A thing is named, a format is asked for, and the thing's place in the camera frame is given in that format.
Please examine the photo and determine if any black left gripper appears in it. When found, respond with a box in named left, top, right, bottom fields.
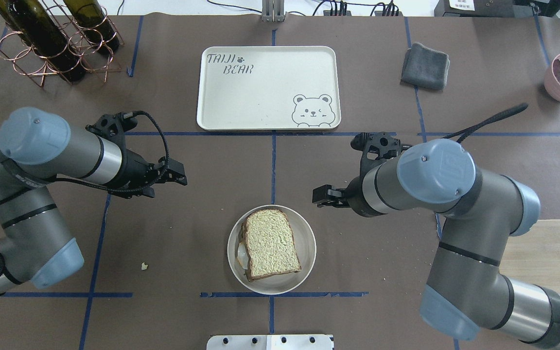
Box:
left=122, top=150, right=188, bottom=199

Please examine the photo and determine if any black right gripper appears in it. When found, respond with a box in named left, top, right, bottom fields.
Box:
left=312, top=177, right=366, bottom=217

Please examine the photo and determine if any bread slice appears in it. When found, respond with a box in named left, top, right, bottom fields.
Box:
left=242, top=209, right=302, bottom=282

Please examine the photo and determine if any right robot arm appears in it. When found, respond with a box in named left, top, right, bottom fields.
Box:
left=313, top=135, right=560, bottom=350

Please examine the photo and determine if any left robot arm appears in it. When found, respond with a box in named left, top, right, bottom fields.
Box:
left=0, top=107, right=188, bottom=297

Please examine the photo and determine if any cream bear tray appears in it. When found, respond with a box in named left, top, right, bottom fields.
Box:
left=196, top=46, right=341, bottom=131

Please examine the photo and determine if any white round plate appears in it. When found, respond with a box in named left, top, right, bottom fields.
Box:
left=227, top=205, right=317, bottom=296

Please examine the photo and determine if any fried egg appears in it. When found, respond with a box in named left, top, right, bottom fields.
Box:
left=236, top=241, right=249, bottom=271

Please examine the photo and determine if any grey folded cloth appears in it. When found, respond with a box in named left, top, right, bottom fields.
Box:
left=401, top=42, right=450, bottom=91

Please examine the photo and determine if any dark wine bottle lower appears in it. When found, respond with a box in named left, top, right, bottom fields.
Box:
left=64, top=0, right=120, bottom=56

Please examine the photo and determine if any dark wine bottle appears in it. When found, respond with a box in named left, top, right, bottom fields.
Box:
left=0, top=0, right=86, bottom=83
left=64, top=0, right=120, bottom=56

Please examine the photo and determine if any dark wine bottle upper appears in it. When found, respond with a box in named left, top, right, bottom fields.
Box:
left=0, top=0, right=86, bottom=83

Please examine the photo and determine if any wooden cutting board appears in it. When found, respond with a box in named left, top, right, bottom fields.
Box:
left=500, top=219, right=560, bottom=293

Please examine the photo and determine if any copper wire bottle rack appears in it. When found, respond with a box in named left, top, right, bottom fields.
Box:
left=0, top=0, right=124, bottom=87

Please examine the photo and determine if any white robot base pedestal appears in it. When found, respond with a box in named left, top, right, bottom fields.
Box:
left=206, top=334, right=335, bottom=350

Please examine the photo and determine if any aluminium frame post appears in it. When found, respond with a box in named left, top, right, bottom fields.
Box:
left=262, top=0, right=286, bottom=23

